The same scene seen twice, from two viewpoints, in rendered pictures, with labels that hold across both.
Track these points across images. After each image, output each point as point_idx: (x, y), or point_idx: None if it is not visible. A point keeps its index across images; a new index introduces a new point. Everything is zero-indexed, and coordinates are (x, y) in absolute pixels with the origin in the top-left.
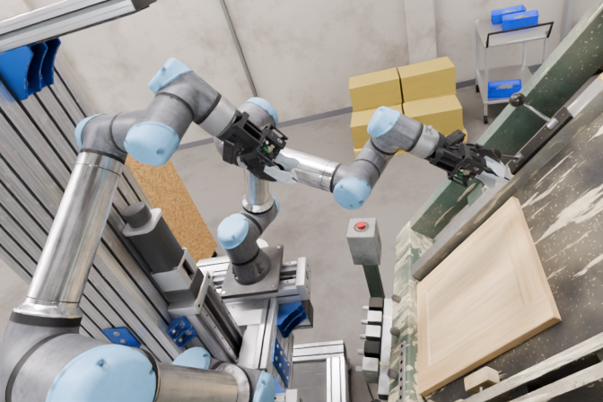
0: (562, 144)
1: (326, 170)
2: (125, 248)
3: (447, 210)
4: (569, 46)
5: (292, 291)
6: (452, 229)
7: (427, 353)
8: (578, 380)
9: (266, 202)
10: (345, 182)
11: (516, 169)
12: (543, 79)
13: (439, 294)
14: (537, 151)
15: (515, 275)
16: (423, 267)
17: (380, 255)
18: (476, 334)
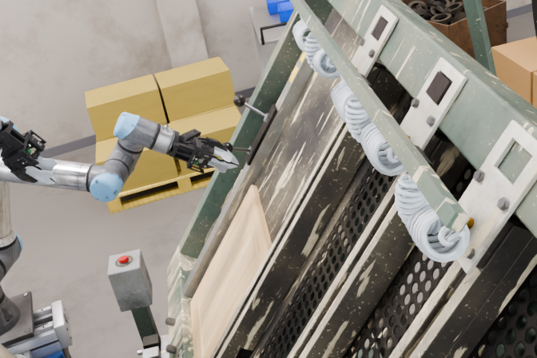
0: (276, 133)
1: (81, 171)
2: None
3: (213, 222)
4: (276, 54)
5: (50, 336)
6: (213, 231)
7: (200, 348)
8: (267, 269)
9: (9, 235)
10: (99, 177)
11: (249, 159)
12: (264, 82)
13: (208, 296)
14: (260, 141)
15: (252, 242)
16: (193, 281)
17: (150, 293)
18: (232, 302)
